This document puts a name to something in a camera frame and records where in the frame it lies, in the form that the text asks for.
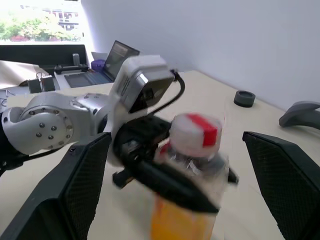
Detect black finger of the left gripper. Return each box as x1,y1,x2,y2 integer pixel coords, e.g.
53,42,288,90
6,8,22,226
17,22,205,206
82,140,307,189
134,160,221,214
214,152,241,185

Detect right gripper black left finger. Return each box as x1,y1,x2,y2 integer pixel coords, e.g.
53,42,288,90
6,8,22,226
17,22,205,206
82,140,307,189
0,131,112,240

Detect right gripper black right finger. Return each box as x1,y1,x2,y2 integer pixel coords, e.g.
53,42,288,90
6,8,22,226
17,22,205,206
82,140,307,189
242,130,320,240

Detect clear bottle with orange drink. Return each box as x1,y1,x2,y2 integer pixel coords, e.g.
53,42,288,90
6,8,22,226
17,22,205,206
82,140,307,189
149,143,231,240

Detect white and red bottle cap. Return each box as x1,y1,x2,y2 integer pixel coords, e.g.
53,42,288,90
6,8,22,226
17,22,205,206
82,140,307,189
169,113,223,159

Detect grey curved plastic piece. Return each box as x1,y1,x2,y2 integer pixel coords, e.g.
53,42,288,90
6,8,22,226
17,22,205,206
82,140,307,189
278,100,320,131

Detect dark open laptop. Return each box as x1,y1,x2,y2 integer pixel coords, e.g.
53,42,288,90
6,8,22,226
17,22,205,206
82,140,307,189
63,39,141,89

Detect small purple box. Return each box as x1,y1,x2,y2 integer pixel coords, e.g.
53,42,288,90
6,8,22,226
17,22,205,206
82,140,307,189
90,59,107,72

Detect small grey box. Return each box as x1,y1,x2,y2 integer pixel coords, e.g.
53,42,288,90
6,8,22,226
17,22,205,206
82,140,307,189
40,74,55,92
27,78,41,94

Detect beige paper sheet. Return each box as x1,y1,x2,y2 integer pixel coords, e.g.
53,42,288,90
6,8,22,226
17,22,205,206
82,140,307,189
0,59,51,90

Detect black flat panel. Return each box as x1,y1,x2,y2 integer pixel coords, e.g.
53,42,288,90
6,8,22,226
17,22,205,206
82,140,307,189
0,44,88,76

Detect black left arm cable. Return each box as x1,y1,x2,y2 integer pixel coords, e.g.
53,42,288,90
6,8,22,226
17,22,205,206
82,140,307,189
146,69,186,117

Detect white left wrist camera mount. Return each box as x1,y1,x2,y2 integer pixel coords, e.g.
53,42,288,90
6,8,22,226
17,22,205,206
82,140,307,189
106,55,176,169

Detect black round ring holder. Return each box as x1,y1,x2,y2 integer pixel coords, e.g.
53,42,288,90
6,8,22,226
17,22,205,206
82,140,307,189
233,89,256,109

